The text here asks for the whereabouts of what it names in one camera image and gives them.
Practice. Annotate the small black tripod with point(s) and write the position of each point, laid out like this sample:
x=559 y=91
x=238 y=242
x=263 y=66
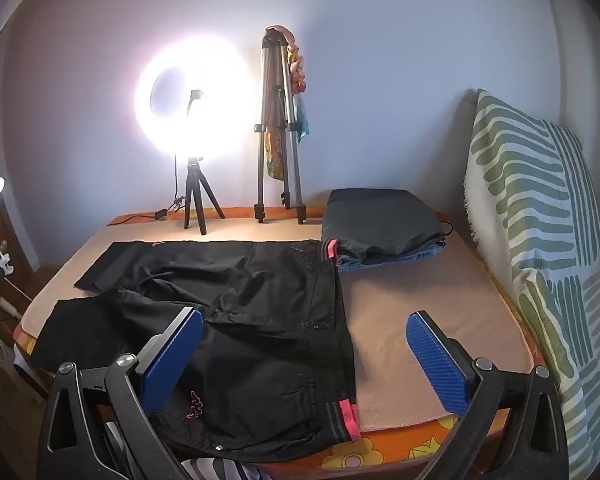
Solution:
x=195 y=195

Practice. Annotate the green striped white pillow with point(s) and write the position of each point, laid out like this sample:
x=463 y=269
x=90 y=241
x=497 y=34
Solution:
x=520 y=170

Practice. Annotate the orange patterned scarf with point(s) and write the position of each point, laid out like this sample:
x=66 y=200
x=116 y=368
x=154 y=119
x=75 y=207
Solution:
x=296 y=60

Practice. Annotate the orange floral bedsheet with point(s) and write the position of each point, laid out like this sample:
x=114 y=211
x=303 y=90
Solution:
x=380 y=452

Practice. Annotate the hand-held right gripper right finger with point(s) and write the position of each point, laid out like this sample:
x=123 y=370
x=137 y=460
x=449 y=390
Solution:
x=437 y=365

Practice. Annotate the silver tripod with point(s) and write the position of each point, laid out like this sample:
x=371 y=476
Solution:
x=267 y=85

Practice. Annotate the folded blue jeans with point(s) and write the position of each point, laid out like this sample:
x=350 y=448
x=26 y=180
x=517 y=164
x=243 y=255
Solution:
x=410 y=256

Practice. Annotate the teal cloth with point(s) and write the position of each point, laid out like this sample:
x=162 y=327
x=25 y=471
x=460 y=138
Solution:
x=303 y=120

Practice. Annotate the folded dark grey pants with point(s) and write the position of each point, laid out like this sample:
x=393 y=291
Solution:
x=375 y=220

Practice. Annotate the black pants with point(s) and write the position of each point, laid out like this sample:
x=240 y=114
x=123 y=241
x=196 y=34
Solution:
x=260 y=320

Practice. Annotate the striped cloth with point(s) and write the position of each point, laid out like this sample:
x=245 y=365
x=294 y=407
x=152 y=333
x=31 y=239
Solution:
x=215 y=470

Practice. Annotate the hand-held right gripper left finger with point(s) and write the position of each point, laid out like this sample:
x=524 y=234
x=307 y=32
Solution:
x=175 y=360

